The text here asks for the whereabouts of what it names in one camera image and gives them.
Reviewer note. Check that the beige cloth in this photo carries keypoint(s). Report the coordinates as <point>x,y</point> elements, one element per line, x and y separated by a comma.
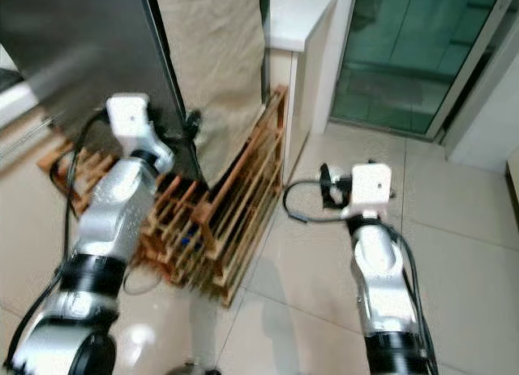
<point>211,58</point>

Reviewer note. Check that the stainless steel fridge door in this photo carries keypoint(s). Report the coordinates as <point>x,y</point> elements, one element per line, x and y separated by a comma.
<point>89,42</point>

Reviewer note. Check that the wooden slatted rack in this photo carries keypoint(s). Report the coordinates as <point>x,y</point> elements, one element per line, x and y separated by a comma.
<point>219,229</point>

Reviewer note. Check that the green glass sliding door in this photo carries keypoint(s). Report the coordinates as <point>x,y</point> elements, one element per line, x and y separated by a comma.
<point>413,50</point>

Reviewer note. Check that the white narrow cabinet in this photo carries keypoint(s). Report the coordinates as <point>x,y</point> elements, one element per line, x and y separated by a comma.
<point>300,26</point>

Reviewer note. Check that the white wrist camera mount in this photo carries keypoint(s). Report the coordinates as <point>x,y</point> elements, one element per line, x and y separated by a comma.
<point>370,184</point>
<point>130,115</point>

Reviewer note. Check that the white kitchen counter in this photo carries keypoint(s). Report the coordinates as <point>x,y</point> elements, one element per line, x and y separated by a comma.
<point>16,103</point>

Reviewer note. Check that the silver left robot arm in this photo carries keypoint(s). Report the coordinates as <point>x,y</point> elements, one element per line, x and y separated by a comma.
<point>122,204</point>

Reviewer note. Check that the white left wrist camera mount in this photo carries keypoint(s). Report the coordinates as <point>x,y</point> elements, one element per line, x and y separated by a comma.
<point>130,115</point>

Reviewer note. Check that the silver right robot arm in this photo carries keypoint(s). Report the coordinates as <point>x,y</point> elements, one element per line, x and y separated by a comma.
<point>377,269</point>

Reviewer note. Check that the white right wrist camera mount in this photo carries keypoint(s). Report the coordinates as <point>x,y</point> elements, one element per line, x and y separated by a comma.
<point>370,184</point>

